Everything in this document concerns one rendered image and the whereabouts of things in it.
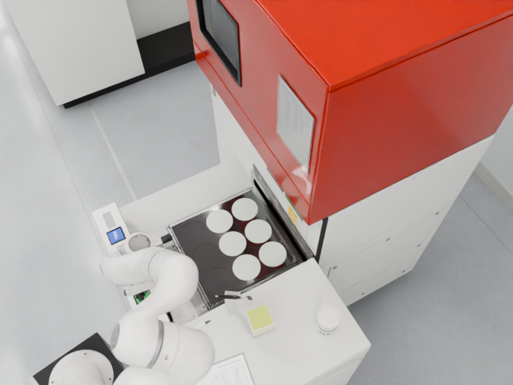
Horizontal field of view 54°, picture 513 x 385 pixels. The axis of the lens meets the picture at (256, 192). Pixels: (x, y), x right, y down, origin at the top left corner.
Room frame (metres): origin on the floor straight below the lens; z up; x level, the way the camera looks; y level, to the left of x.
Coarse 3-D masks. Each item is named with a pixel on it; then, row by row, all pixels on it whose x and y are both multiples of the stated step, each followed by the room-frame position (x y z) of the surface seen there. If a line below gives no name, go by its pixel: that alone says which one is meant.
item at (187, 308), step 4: (184, 304) 0.61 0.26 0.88; (188, 304) 0.61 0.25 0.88; (180, 308) 0.60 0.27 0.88; (184, 308) 0.60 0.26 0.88; (188, 308) 0.60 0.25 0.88; (192, 308) 0.60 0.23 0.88; (172, 312) 0.58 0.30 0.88; (176, 312) 0.58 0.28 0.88; (180, 312) 0.58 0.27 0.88; (184, 312) 0.58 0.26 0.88; (188, 312) 0.58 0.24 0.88; (172, 316) 0.57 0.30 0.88; (176, 316) 0.57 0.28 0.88; (180, 316) 0.57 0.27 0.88
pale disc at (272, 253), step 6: (264, 246) 0.82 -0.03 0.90; (270, 246) 0.82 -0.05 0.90; (276, 246) 0.82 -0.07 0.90; (282, 246) 0.82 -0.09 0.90; (264, 252) 0.79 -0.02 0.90; (270, 252) 0.79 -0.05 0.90; (276, 252) 0.79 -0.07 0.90; (282, 252) 0.79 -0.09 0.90; (264, 258) 0.77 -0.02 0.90; (270, 258) 0.77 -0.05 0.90; (276, 258) 0.77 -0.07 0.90; (282, 258) 0.77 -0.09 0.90; (270, 264) 0.75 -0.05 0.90; (276, 264) 0.75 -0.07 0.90
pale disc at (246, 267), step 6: (240, 258) 0.77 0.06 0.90; (246, 258) 0.77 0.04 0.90; (252, 258) 0.77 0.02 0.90; (234, 264) 0.75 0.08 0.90; (240, 264) 0.75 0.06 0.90; (246, 264) 0.75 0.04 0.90; (252, 264) 0.75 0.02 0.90; (258, 264) 0.75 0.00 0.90; (234, 270) 0.73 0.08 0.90; (240, 270) 0.72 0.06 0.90; (246, 270) 0.72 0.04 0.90; (252, 270) 0.72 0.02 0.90; (258, 270) 0.72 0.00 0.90; (240, 276) 0.70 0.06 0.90; (246, 276) 0.70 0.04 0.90; (252, 276) 0.70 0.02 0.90
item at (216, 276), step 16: (224, 208) 0.99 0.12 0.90; (192, 224) 0.92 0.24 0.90; (240, 224) 0.91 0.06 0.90; (272, 224) 0.91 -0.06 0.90; (192, 240) 0.85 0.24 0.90; (208, 240) 0.85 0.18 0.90; (272, 240) 0.84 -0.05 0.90; (192, 256) 0.79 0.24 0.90; (208, 256) 0.78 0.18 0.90; (224, 256) 0.78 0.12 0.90; (256, 256) 0.78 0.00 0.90; (288, 256) 0.78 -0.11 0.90; (208, 272) 0.72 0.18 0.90; (224, 272) 0.72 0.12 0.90; (272, 272) 0.72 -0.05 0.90; (208, 288) 0.66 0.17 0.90; (224, 288) 0.66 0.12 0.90; (240, 288) 0.66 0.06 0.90
